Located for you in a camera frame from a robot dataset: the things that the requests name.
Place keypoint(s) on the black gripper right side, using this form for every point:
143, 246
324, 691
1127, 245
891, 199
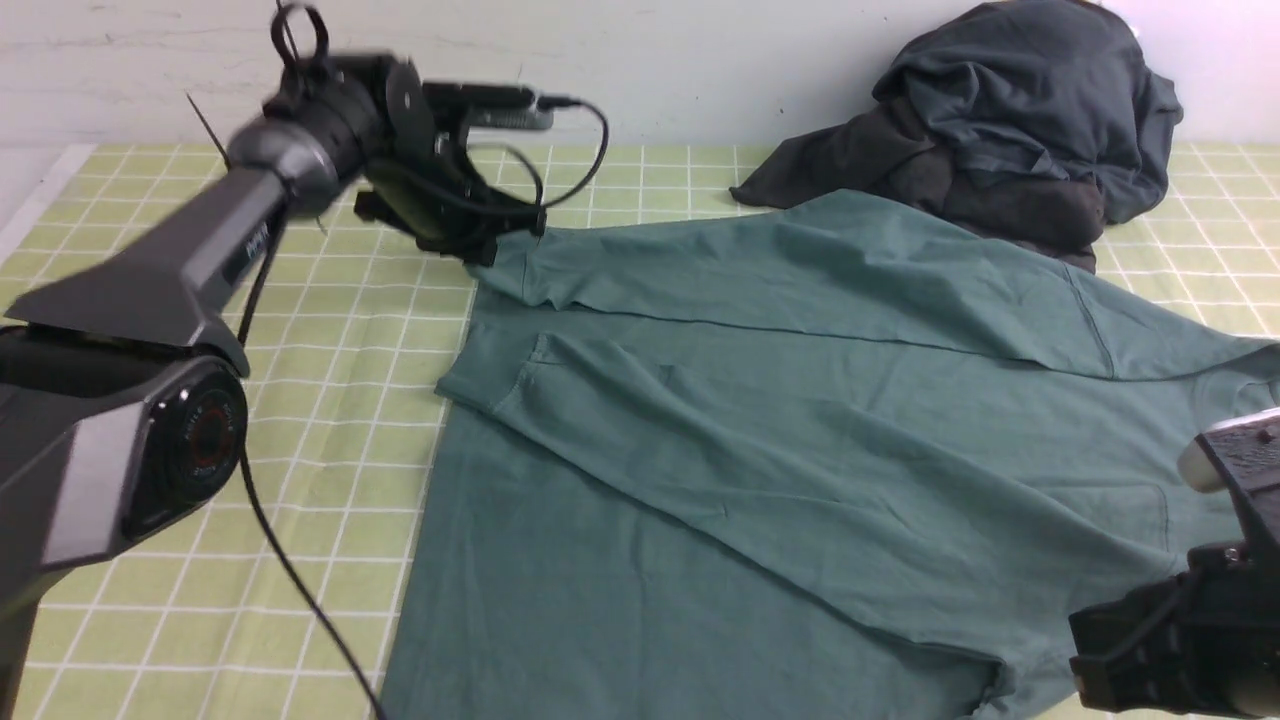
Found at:
1205, 642

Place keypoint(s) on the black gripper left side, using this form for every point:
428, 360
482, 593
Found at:
423, 183

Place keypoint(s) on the green long sleeve shirt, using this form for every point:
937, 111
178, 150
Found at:
844, 461

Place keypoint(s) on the green checkered tablecloth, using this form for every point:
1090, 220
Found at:
352, 330

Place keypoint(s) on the dark brown crumpled garment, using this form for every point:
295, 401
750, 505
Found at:
888, 152

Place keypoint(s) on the dark grey-blue crumpled garment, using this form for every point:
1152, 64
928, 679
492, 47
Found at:
1049, 89

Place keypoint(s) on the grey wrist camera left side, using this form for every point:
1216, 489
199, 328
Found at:
513, 107

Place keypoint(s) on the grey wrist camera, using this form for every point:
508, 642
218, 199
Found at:
513, 107
1240, 456

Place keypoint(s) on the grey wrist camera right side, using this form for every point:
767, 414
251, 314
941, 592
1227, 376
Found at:
1240, 456

